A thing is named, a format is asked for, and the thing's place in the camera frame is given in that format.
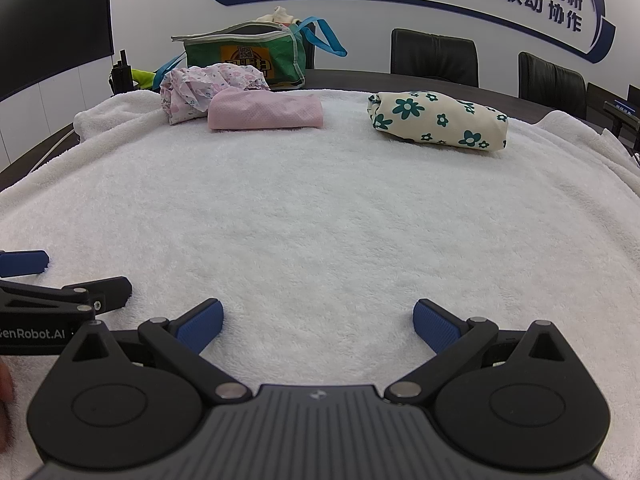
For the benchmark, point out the yellow-green cloth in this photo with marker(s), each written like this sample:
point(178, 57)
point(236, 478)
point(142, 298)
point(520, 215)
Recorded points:
point(142, 79)

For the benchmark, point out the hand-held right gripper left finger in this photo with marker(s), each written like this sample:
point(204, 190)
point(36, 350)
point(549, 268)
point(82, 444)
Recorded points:
point(202, 327)

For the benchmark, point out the black wall screen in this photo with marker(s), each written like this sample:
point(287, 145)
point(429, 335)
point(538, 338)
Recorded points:
point(50, 20)

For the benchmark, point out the white fluffy towel blanket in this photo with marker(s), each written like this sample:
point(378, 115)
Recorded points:
point(310, 220)

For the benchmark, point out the cream cloth in bag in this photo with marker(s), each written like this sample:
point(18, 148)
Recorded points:
point(277, 16)

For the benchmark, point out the person's left hand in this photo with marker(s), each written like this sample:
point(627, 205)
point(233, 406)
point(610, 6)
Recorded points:
point(4, 385)

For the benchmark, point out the pink folded cloth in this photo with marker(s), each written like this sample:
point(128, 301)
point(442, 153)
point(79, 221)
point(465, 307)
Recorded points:
point(265, 110)

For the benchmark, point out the black office chair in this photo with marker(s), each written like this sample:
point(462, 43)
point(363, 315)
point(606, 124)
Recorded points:
point(550, 85)
point(435, 57)

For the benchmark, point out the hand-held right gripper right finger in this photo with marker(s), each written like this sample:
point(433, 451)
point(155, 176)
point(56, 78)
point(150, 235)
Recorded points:
point(435, 327)

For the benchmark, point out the blue desk nameplate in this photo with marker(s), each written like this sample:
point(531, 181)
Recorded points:
point(622, 106)

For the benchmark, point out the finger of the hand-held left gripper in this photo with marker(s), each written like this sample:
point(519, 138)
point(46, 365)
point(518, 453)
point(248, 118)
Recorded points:
point(25, 261)
point(107, 292)

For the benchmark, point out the pink floral garment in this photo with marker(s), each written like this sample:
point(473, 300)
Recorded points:
point(192, 87)

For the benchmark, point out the cream garment with teal flowers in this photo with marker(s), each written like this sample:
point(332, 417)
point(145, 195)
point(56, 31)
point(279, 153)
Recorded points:
point(440, 120)

